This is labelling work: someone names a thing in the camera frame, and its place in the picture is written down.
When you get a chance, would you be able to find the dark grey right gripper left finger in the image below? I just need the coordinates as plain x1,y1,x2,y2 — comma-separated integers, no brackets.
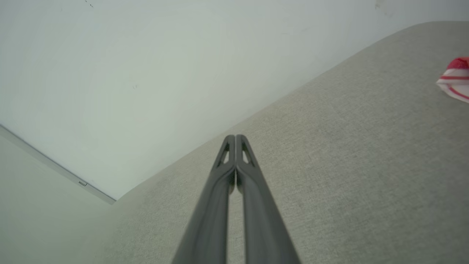
171,135,236,264

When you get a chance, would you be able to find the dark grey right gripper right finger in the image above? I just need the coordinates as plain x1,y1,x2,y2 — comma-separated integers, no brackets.
236,134,302,264

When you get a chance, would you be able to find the red and white basketball jersey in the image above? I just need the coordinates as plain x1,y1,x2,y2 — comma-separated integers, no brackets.
436,57,469,104

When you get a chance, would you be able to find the grey fabric sofa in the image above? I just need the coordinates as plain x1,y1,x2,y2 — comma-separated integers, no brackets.
82,21,469,264

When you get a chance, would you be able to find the grey metal wall rail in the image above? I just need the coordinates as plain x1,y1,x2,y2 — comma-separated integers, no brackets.
0,124,117,205

